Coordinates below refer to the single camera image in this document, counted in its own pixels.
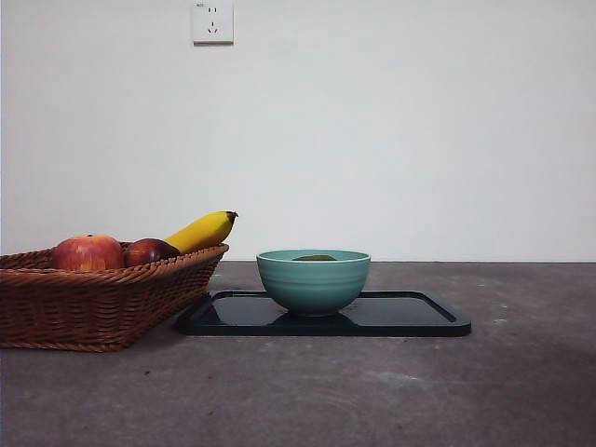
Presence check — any teal bowl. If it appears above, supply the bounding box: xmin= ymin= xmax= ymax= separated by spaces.
xmin=256 ymin=249 xmax=373 ymax=318

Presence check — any yellow banana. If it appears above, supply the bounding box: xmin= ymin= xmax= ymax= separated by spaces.
xmin=163 ymin=210 xmax=238 ymax=255

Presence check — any black rectangular tray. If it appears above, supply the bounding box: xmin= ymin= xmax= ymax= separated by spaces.
xmin=174 ymin=289 xmax=472 ymax=337

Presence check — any dark red plum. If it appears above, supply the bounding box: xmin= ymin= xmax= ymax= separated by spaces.
xmin=123 ymin=237 xmax=183 ymax=268

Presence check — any red apple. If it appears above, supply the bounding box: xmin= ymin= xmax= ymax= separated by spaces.
xmin=50 ymin=234 xmax=126 ymax=272

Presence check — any brown wicker basket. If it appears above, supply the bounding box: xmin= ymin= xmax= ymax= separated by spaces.
xmin=0 ymin=241 xmax=230 ymax=353

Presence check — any white wall socket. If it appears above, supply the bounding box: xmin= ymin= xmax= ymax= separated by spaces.
xmin=193 ymin=0 xmax=235 ymax=47

